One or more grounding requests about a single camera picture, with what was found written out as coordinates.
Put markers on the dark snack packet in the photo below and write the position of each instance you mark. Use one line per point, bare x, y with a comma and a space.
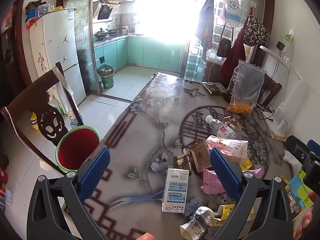
212, 87

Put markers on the dark cigarette box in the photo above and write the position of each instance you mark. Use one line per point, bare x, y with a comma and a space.
182, 162

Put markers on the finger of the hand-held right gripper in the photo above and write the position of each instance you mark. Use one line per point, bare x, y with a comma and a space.
296, 148
314, 145

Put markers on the clutter on refrigerator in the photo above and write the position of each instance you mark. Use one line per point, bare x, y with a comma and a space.
35, 15

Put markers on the brown cigarette box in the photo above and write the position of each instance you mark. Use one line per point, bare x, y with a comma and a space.
200, 157

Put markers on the zip bag of orange snacks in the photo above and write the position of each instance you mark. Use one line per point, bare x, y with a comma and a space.
246, 90

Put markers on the teal kitchen cabinets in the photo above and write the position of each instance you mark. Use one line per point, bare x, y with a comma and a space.
150, 52

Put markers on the dark drink bottle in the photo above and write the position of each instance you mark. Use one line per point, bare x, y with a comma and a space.
231, 85

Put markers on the clear plastic water bottle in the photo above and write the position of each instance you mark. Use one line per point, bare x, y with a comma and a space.
225, 131

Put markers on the red bin with green rim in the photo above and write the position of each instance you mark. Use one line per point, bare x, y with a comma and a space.
75, 147

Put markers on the yellow drink carton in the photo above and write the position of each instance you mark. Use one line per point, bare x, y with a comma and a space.
222, 215

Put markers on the white refrigerator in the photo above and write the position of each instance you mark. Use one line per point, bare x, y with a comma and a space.
57, 50

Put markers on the black hanging bag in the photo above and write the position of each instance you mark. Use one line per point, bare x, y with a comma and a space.
224, 47

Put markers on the black wok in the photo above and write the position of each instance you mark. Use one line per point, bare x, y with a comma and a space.
101, 32

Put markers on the pink wrapper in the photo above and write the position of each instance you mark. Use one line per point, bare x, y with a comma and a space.
211, 180

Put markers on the range hood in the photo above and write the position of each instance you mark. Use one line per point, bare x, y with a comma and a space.
105, 11

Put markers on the patterned paper cup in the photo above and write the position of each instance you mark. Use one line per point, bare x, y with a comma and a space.
197, 222

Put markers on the person's right hand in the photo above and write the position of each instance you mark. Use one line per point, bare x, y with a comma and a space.
308, 225

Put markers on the dark wooden cabinet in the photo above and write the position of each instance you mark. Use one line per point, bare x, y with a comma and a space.
7, 42

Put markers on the black white patterned bag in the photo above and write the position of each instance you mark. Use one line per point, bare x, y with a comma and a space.
255, 32

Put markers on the plain wooden chair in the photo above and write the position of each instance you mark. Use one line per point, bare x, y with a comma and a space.
271, 87

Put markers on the white milk carton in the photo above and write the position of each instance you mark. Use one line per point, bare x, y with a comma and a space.
175, 190

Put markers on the carved wooden chair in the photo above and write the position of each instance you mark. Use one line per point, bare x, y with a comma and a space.
30, 91

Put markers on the green kitchen trash bin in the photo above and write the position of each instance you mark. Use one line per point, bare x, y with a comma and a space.
107, 81

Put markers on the blue white cartoon bag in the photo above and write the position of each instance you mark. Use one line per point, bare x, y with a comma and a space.
232, 11

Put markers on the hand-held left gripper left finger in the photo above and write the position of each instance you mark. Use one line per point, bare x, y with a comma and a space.
96, 172

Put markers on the black wall charger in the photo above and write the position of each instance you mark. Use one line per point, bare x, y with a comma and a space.
281, 46

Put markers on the pink strawberry pouch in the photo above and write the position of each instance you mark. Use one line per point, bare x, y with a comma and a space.
232, 147

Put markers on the floral table cover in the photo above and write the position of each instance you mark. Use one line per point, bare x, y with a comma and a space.
155, 120

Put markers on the small yellow wrapper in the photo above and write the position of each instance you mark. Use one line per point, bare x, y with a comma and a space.
245, 165

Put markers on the white plastic jug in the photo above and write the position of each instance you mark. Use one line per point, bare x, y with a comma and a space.
72, 118

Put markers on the black frying pan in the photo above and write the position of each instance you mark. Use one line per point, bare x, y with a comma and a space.
113, 31

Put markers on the dark red hanging garment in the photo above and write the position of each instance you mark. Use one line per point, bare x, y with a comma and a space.
233, 55

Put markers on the white power strip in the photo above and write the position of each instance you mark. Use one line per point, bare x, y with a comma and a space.
265, 110

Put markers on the hanging patterned garment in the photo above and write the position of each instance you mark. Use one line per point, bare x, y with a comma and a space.
206, 22

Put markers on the white desk lamp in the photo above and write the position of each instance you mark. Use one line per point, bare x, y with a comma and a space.
278, 127

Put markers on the person's left hand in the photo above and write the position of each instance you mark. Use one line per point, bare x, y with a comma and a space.
145, 236

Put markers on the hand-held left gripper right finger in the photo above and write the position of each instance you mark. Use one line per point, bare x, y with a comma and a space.
225, 172

